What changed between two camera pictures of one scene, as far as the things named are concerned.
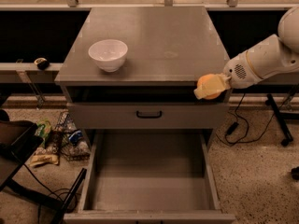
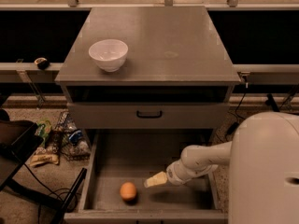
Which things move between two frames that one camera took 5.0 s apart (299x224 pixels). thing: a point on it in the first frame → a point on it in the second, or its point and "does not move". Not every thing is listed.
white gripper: [237, 72] → [172, 174]
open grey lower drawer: [150, 176] does not move
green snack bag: [43, 130] does not move
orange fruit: [200, 82] → [128, 190]
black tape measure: [42, 63] does not move
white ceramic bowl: [108, 54] does not move
